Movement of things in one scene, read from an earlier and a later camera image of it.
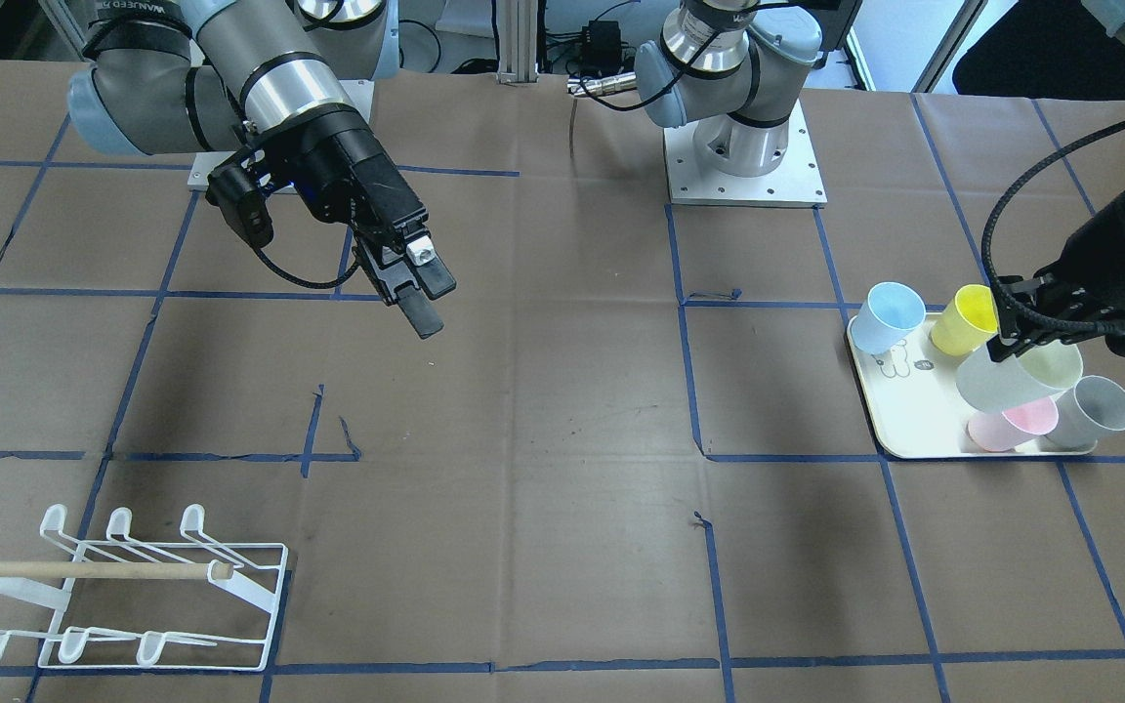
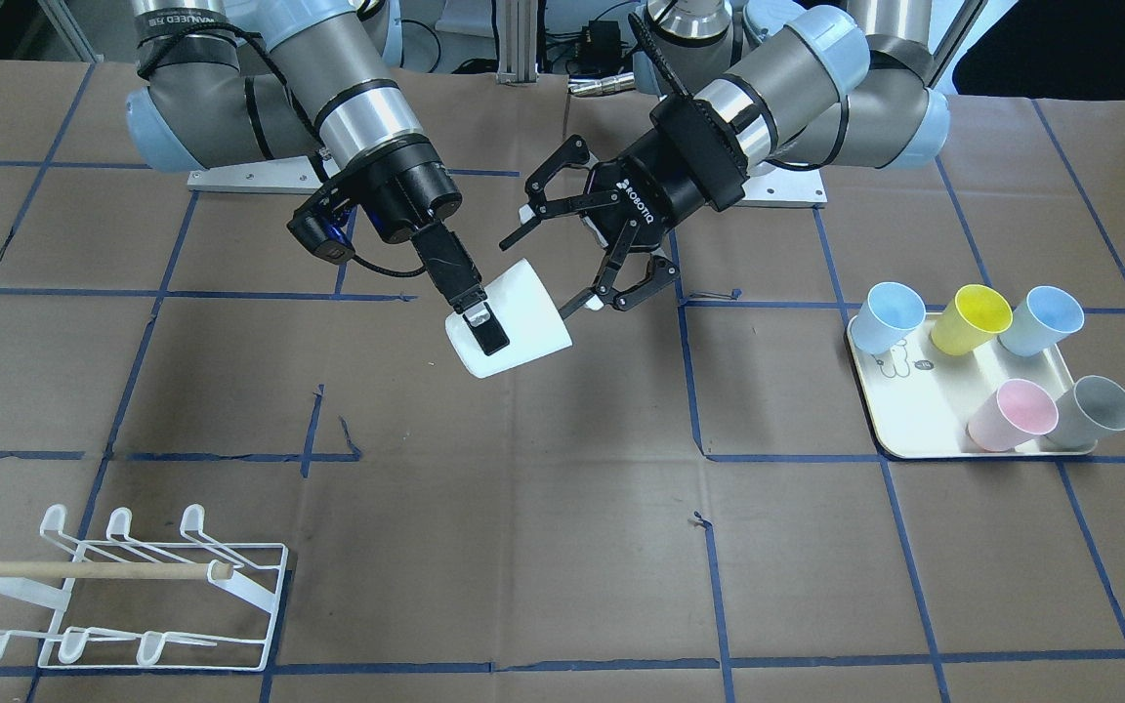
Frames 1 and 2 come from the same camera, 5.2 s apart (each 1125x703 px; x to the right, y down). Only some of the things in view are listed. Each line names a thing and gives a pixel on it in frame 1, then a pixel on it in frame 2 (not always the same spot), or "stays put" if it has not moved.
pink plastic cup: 1020,423 stays put
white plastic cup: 1041,369 to 525,311
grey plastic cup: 1094,404 stays put
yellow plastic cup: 969,319 stays put
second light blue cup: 888,312 stays put
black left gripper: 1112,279 to 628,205
